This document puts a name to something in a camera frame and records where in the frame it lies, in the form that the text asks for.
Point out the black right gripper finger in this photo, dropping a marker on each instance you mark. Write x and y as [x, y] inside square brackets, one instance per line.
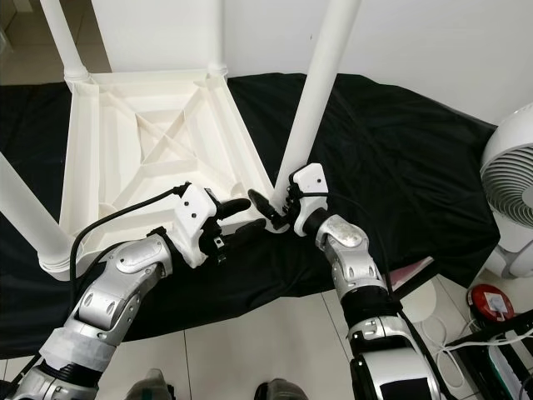
[265, 208]

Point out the white plastic table leg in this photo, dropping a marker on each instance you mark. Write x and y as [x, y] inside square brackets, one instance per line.
[321, 83]
[62, 42]
[33, 221]
[217, 37]

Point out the white plastic children table top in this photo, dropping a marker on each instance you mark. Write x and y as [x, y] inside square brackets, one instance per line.
[100, 158]

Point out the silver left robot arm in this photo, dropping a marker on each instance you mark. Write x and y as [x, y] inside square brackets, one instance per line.
[117, 287]

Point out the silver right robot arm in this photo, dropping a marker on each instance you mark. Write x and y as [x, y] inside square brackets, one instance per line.
[346, 246]

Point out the black table cloth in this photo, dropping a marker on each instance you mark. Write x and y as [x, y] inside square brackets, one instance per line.
[408, 167]

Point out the pink stool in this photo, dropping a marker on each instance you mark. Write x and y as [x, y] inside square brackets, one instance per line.
[404, 273]

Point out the black metal table leg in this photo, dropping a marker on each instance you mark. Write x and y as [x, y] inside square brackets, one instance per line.
[412, 279]

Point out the grey left robot foot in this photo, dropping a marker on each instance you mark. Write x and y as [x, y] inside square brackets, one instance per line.
[151, 387]

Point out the grey robot foot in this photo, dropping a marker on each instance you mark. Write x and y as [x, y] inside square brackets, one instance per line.
[151, 387]
[285, 391]

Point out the grey right robot foot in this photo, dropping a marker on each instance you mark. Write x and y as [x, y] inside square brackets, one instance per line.
[285, 391]

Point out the white round floor base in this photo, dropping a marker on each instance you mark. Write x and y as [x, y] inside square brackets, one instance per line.
[437, 300]

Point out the red round canister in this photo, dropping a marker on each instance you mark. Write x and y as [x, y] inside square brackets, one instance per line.
[491, 304]

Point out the white round fan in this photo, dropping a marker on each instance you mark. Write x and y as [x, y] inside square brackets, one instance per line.
[512, 183]

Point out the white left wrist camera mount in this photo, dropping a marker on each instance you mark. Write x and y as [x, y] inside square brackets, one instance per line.
[196, 208]

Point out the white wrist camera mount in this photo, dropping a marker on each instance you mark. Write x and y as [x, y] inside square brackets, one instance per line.
[196, 208]
[310, 177]

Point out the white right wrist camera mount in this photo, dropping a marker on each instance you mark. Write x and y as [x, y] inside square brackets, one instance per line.
[310, 177]

